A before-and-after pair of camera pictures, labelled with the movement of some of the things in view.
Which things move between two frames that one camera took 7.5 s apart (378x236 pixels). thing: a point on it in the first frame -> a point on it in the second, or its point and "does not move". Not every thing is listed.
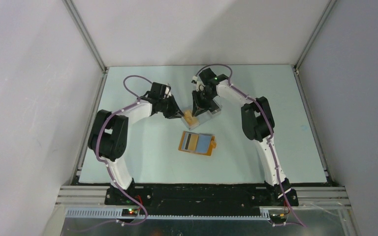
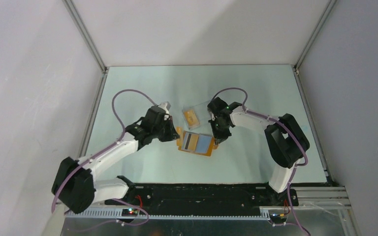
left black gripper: [175, 112] -> [172, 134]
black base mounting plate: [144, 196] does not move
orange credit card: [192, 121] does not move
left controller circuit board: [129, 212] does not move
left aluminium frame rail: [104, 70] does not move
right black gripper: [198, 106] -> [219, 137]
